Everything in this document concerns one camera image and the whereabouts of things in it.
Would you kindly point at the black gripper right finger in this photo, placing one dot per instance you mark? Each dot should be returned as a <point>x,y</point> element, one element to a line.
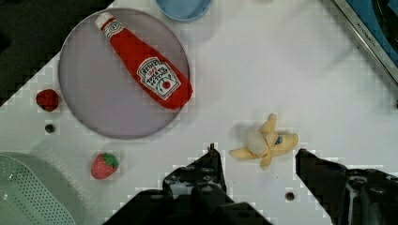
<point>349,196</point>

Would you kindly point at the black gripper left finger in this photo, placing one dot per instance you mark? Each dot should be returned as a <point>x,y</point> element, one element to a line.
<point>191,195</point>

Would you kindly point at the plush peeled banana toy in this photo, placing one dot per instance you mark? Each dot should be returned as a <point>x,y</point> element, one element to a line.
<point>266,143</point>

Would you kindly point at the pink plush strawberry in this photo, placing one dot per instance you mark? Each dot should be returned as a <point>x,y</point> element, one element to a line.
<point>104,165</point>

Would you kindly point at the plush red ketchup bottle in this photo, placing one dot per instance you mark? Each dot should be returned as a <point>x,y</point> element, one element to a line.
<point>155,73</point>

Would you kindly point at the grey round plate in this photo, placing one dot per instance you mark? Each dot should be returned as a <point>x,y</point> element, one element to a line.
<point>97,87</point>

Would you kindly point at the green perforated colander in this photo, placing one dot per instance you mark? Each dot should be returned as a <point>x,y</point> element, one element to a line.
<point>34,192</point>

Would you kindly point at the dark red plush strawberry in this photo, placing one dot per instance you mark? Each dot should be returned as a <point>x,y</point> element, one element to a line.
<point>48,100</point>

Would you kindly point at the black toaster oven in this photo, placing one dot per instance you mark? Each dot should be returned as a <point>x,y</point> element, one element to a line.
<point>375,24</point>

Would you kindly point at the blue bowl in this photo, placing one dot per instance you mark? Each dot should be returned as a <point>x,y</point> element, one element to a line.
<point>186,11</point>

